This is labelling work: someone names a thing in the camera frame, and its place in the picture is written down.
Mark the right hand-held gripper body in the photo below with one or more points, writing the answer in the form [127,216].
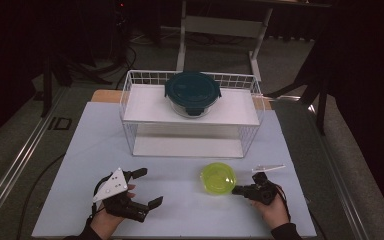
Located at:
[263,191]

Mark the person's left hand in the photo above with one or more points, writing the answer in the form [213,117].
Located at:
[103,221]

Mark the yellow-green plastic bowl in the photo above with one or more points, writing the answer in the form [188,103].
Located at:
[218,179]

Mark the pale blue table mat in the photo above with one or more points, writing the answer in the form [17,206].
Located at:
[180,213]

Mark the black rectangular floor frame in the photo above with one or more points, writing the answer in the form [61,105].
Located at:
[60,123]

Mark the round container with teal lid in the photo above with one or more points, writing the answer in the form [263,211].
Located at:
[191,91]

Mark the dark metal stand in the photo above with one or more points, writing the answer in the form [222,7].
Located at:
[48,86]
[320,100]

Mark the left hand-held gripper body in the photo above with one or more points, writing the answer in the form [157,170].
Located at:
[113,186]

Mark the wooden table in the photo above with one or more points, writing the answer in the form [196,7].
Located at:
[105,96]

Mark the metal floor rail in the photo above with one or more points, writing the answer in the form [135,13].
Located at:
[340,180]
[16,156]

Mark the person's right hand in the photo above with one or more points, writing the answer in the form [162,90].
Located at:
[276,213]

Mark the white metal desk frame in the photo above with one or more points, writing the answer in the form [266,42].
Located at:
[221,26]

